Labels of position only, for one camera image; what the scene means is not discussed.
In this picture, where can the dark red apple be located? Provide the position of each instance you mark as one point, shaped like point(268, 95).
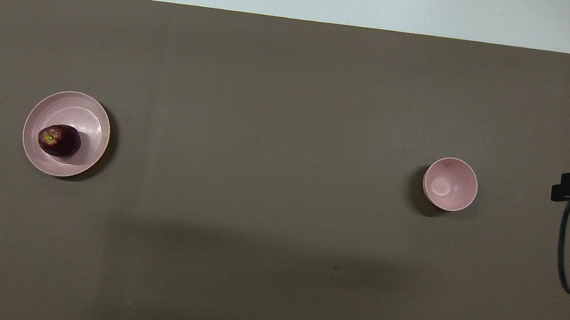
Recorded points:
point(62, 141)

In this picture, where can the pink plate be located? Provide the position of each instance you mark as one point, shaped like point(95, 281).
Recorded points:
point(64, 164)

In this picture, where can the pink bowl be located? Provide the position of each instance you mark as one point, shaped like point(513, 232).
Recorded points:
point(451, 184)

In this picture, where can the brown table mat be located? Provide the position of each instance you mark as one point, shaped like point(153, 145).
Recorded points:
point(291, 102)

